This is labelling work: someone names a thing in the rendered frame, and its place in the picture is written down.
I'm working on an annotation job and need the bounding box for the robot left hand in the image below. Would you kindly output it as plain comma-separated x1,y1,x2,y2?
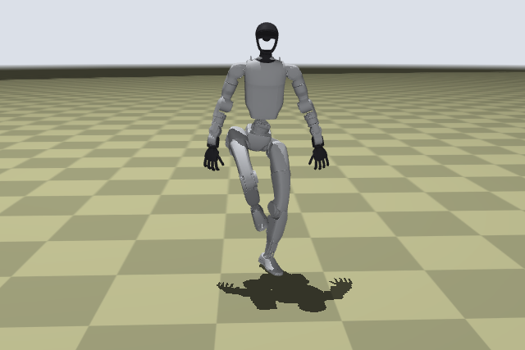
308,137,329,170

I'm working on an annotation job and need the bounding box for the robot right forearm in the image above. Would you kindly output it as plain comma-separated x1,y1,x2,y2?
208,98,226,146

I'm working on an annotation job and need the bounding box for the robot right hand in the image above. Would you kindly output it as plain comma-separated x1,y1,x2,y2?
203,137,224,171

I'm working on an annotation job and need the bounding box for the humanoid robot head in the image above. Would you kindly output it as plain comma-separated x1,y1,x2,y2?
255,22,279,63

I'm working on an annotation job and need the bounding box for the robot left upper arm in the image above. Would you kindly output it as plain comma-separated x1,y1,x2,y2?
285,64,312,113

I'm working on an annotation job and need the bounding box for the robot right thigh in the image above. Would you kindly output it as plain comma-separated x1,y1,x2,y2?
226,126,258,190

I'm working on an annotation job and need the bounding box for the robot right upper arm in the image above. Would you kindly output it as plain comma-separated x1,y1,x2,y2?
219,62,247,112

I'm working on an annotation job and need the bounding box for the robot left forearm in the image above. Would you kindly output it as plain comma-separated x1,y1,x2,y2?
304,99,323,145

